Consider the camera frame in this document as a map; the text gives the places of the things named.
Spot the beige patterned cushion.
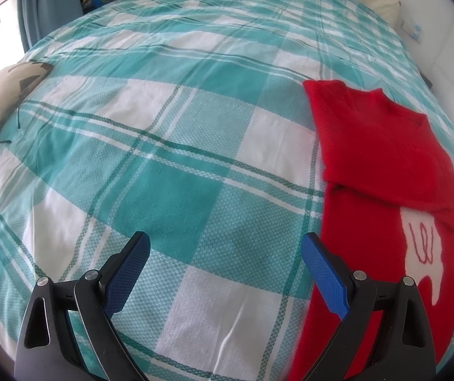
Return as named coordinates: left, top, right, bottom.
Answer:
left=0, top=62, right=55, bottom=131

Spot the blue curtain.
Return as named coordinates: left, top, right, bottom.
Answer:
left=17, top=0, right=82, bottom=50

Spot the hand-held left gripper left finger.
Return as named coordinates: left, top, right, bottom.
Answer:
left=13, top=231, right=151, bottom=381

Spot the thin black cable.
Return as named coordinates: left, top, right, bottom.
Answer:
left=0, top=104, right=22, bottom=150

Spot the red knit sweater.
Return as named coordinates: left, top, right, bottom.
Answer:
left=286, top=80, right=454, bottom=381

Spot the wall socket panel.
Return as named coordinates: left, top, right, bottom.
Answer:
left=401, top=19, right=424, bottom=42

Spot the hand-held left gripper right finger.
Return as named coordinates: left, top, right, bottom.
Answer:
left=302, top=233, right=437, bottom=381

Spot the teal plaid blanket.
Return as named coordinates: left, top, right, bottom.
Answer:
left=0, top=0, right=454, bottom=381

